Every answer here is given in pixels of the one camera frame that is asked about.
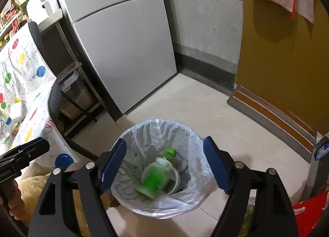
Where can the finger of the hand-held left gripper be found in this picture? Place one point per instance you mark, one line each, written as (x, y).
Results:
(28, 149)

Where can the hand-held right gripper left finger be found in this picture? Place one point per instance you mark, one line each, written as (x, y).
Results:
(113, 166)

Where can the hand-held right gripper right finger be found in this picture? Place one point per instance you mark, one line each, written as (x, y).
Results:
(216, 166)

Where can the green plastic bottle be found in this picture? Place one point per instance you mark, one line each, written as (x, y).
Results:
(154, 175)

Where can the bin with white bag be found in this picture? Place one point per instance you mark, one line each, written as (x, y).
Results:
(154, 134)

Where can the person's left hand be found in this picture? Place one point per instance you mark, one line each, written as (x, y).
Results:
(16, 208)

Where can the yellow plush cushion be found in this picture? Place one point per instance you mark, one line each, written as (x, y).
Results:
(33, 190)

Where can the dark grey cloth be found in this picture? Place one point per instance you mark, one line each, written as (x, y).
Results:
(181, 165)

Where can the white box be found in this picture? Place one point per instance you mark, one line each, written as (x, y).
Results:
(16, 112)

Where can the clear plastic cup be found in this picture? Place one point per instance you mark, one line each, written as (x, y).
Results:
(172, 188)

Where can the black office chair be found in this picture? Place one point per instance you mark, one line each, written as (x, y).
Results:
(55, 100)

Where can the bag of green vegetables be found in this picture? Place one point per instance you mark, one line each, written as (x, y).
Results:
(248, 216)

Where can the clear storage container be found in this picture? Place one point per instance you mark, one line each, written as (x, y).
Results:
(77, 98)

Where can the orange striped doormat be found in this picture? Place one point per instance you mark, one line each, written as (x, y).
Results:
(270, 113)

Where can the polka dot cloth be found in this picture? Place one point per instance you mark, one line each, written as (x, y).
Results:
(25, 72)

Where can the metal rack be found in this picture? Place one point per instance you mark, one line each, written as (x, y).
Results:
(69, 70)

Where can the grey metal leg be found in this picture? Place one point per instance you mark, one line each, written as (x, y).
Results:
(312, 172)

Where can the blue and white tube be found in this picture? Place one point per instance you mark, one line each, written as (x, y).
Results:
(322, 149)

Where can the red plastic bag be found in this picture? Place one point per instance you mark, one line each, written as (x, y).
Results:
(313, 213)

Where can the grey refrigerator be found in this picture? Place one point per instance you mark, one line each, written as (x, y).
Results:
(123, 46)

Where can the yellow door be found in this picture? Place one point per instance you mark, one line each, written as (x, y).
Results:
(277, 59)

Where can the bottles on shelf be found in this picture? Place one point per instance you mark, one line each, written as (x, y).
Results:
(10, 18)

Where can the white kitchen appliance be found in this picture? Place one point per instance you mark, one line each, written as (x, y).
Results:
(41, 8)

